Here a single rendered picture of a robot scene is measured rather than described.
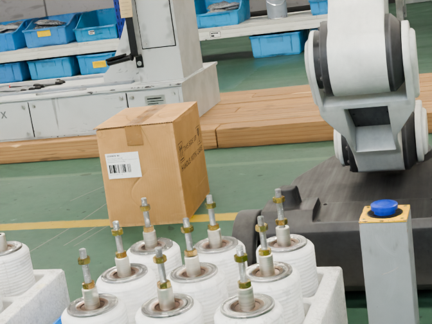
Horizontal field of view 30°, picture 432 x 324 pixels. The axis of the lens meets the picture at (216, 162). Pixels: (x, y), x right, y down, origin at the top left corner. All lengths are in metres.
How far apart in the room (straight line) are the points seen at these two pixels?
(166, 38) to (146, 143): 1.07
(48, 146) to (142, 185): 1.17
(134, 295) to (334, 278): 0.34
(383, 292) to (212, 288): 0.26
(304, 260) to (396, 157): 0.53
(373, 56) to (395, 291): 0.44
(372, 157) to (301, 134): 1.35
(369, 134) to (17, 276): 0.77
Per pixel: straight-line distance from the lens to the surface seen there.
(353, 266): 1.62
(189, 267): 1.25
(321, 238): 1.60
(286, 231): 1.32
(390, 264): 1.23
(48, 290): 1.55
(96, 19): 6.74
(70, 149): 3.40
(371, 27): 1.49
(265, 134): 3.13
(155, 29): 3.31
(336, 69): 1.48
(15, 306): 1.47
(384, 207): 1.22
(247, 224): 1.65
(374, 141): 1.74
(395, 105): 1.56
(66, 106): 3.45
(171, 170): 2.29
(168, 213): 2.33
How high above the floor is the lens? 0.71
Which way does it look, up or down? 14 degrees down
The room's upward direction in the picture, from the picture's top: 8 degrees counter-clockwise
